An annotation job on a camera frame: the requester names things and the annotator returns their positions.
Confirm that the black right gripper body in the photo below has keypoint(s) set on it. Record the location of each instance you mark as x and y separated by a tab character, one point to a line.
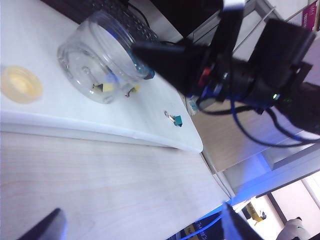
232	77

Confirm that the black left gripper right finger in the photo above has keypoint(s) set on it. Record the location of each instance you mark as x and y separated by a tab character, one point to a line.
237	225

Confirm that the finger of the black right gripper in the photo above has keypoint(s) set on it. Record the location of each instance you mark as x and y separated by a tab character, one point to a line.
175	65

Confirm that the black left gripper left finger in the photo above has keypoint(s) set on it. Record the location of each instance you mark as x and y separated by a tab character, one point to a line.
47	227

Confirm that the yellow binder clip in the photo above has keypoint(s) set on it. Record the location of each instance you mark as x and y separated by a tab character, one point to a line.
133	89
103	87

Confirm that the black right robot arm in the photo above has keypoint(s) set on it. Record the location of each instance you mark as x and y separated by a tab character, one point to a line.
295	105

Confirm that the magenta box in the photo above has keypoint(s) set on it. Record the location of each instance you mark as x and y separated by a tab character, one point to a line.
311	15

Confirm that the blue and black mouse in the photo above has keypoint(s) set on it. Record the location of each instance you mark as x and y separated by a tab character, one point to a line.
150	73

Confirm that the black computer keyboard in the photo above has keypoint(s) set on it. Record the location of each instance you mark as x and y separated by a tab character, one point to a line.
147	32

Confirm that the teal binder clip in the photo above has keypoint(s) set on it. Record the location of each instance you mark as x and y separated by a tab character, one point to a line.
177	120

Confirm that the clear plastic jar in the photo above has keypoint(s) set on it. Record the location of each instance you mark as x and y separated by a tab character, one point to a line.
87	57

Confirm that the white desk riser board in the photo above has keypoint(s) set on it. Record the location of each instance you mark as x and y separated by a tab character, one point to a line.
75	117

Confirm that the pale yellow bottle cap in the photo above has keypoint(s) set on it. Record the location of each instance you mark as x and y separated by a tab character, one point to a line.
21	85

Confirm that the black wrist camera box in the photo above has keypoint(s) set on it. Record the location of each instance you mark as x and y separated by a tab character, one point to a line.
282	47

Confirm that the grey aluminium partition frame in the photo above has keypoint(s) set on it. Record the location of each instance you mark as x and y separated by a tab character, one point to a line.
257	22

